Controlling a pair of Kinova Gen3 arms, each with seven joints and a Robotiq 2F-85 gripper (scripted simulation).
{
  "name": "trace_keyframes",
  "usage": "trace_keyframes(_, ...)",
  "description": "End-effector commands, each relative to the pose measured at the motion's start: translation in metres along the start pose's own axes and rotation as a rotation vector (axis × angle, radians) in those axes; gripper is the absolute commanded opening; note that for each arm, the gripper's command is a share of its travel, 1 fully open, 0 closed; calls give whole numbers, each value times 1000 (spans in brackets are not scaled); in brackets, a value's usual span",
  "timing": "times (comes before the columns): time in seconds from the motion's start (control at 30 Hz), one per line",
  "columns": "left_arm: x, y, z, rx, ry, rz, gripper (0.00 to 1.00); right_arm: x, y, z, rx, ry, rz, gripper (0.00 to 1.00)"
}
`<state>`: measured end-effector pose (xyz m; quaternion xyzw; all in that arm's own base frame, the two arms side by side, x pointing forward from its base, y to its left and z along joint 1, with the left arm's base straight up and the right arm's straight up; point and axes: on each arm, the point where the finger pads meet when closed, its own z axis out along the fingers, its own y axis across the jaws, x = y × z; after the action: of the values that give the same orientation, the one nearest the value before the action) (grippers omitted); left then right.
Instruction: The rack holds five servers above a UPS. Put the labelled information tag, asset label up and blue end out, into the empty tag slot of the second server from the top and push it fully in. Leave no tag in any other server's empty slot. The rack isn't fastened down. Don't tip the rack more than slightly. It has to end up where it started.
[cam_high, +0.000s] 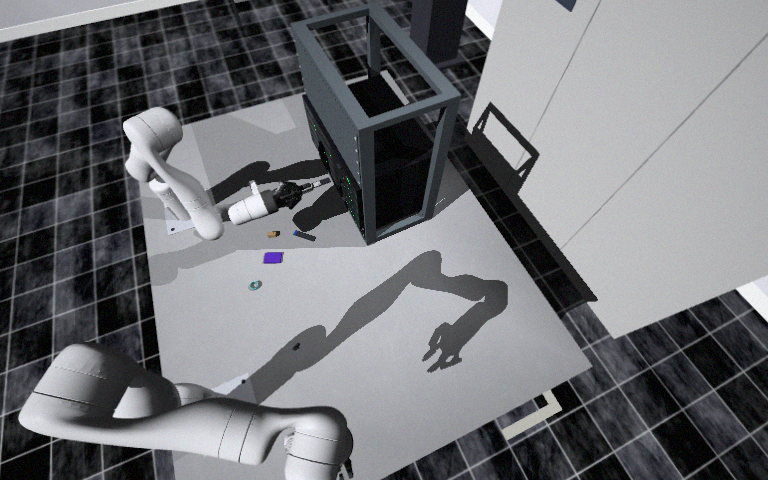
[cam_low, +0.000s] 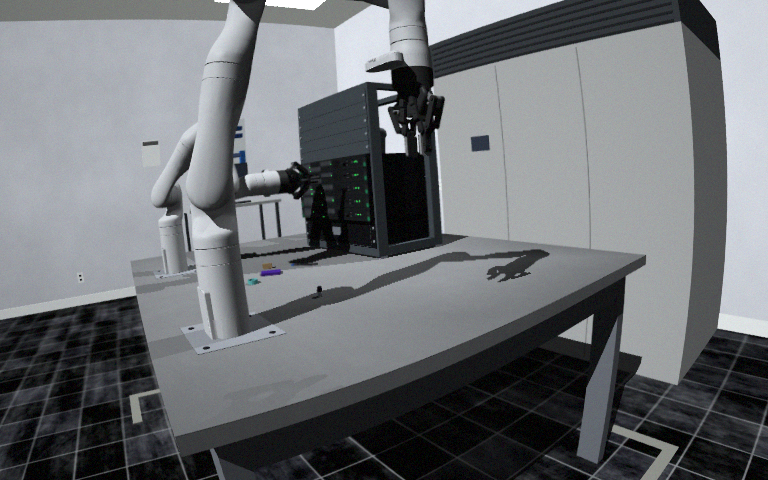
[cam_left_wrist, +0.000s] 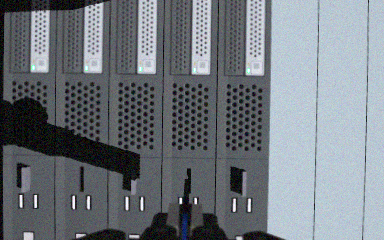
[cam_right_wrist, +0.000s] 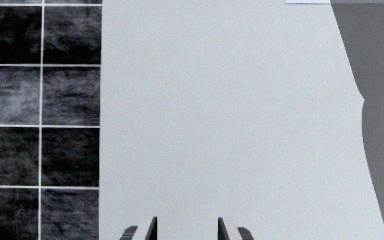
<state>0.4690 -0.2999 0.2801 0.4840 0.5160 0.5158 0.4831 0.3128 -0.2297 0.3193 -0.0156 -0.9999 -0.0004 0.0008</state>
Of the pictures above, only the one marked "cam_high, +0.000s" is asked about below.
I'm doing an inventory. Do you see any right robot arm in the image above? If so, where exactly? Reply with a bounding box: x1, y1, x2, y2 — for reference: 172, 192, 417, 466
18, 342, 352, 480

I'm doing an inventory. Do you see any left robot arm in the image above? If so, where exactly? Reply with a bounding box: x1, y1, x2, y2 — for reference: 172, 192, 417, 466
123, 107, 269, 240

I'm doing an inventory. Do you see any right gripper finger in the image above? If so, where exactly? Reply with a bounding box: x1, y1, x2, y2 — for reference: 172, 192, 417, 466
338, 458, 354, 480

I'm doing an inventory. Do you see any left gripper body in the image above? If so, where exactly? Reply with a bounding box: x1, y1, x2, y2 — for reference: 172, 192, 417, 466
260, 188, 291, 215

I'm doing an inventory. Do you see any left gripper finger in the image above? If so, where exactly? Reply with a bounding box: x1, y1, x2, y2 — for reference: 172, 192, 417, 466
283, 189, 313, 210
275, 181, 313, 201

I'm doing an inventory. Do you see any purple flat block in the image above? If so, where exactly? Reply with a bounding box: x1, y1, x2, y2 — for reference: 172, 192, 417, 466
263, 253, 282, 263

